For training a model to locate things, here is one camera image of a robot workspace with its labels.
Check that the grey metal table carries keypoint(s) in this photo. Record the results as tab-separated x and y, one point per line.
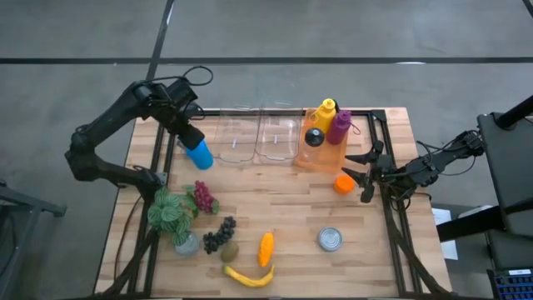
25	208

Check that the clear plastic bin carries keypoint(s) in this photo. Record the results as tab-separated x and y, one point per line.
237	137
280	137

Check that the dark purple grape bunch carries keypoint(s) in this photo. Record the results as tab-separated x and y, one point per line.
218	235

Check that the magenta plastic bottle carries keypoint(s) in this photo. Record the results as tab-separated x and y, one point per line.
338	129

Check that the red grape bunch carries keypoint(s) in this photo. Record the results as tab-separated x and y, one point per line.
204	198

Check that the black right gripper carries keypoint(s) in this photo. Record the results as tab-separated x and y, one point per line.
383	166

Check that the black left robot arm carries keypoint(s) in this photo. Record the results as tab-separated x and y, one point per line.
104	121

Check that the yellow banana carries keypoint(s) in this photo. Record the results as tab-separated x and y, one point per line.
250	281

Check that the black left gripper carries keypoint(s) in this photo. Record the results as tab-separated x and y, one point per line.
179	112

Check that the blue plastic bottle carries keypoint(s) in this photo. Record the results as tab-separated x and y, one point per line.
202	157

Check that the white paper sheet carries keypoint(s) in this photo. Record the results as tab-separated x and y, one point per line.
443	233

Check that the wide flat tin can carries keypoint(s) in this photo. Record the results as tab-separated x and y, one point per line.
330	239

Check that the orange fruit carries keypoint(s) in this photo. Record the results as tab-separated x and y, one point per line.
344	184

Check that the green potted plant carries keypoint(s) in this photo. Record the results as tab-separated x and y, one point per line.
166	212

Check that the black aluminium table frame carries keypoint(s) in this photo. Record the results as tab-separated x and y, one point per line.
377	129

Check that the brown kiwi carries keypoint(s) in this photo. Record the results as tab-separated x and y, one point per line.
230	252

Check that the black side table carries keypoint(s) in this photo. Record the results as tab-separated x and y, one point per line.
508	175

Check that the orange translucent bin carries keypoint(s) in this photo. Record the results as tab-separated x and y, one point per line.
329	160

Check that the clear bottle with black cap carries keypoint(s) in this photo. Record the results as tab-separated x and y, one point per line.
314	137

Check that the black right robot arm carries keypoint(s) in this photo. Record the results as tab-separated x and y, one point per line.
437	164

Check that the yellow plastic bottle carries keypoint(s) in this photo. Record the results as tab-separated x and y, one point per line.
322	118

